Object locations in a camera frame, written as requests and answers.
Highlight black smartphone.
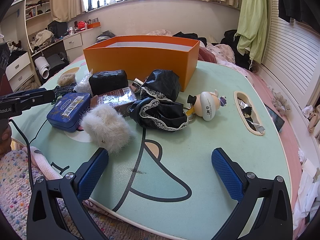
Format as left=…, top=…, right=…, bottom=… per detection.
left=264, top=104, right=285, bottom=133

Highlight clear plastic bag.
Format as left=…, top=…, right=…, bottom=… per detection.
left=74, top=72, right=93, bottom=93

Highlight speckled knitted blanket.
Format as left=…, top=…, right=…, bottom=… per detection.
left=0, top=149, right=118, bottom=240

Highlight maroon box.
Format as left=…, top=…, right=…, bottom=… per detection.
left=90, top=87, right=138, bottom=117

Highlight metal key ring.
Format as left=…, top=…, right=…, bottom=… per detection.
left=184, top=105, right=198, bottom=125

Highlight brown furry pouch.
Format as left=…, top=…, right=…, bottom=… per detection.
left=57, top=73, right=77, bottom=85

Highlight cartoon print desktop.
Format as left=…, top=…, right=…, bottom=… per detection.
left=11, top=60, right=293, bottom=232

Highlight white drawer cabinet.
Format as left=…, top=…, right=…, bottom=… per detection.
left=5, top=52, right=35, bottom=92

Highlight thin black cable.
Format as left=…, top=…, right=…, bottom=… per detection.
left=9, top=119, right=36, bottom=189

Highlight pile of black clothes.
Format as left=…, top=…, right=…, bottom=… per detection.
left=220, top=29, right=252, bottom=67

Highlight foil wrappers in slot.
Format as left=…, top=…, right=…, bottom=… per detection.
left=237, top=94, right=265, bottom=133

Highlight white furry pouch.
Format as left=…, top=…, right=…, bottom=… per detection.
left=80, top=104, right=135, bottom=155

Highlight light green hanging garment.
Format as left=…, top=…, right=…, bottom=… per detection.
left=236, top=0, right=268, bottom=63

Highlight orange cardboard box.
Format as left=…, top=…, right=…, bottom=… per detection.
left=83, top=35, right=200, bottom=92

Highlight person's left hand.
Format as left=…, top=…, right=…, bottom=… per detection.
left=0, top=125, right=12, bottom=155

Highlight blue tin case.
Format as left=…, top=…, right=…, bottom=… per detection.
left=47, top=92, right=92, bottom=133

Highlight maroon pillow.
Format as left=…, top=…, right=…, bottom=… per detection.
left=197, top=47, right=217, bottom=63

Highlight black textured pouch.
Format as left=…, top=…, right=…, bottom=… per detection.
left=89, top=69, right=128, bottom=96

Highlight folded patterned cloth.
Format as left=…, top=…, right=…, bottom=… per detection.
left=96, top=30, right=116, bottom=42

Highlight white paper roll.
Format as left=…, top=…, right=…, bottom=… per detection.
left=34, top=56, right=51, bottom=77

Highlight floral quilt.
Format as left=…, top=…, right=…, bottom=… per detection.
left=146, top=29, right=250, bottom=73

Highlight black lace-trimmed cloth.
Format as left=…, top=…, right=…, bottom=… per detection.
left=130, top=69, right=190, bottom=132

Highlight beige clothing pile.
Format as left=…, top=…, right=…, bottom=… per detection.
left=34, top=29, right=55, bottom=47

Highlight pink plush cloth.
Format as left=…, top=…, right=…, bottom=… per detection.
left=21, top=146, right=64, bottom=179

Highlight white desk drawer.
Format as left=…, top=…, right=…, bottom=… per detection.
left=63, top=34, right=83, bottom=50

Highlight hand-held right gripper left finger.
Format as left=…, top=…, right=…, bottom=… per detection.
left=26, top=147, right=110, bottom=240

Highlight black hanging garment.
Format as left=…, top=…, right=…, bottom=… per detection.
left=277, top=0, right=320, bottom=30

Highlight pink bed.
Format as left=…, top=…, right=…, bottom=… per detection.
left=246, top=69, right=304, bottom=205

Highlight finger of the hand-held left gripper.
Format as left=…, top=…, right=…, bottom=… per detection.
left=24, top=88, right=57, bottom=105

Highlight flat black clothes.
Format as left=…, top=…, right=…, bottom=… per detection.
left=172, top=32, right=208, bottom=46

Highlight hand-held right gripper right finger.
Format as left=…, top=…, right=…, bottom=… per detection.
left=211, top=147, right=293, bottom=240

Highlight pig figure toy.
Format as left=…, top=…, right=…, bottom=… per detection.
left=187, top=90, right=227, bottom=122

